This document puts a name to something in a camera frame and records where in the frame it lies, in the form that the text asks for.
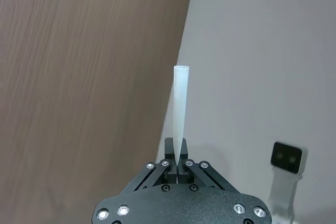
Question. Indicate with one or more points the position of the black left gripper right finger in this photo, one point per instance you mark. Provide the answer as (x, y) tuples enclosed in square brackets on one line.
[(185, 150)]

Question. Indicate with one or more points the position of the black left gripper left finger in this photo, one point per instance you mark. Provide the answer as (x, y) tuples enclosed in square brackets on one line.
[(169, 150)]

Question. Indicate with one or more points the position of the translucent white plastic straw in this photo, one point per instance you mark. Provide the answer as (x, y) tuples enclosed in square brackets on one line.
[(181, 98)]

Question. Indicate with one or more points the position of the brown wooden panel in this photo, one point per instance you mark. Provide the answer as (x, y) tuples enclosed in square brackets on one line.
[(78, 77)]

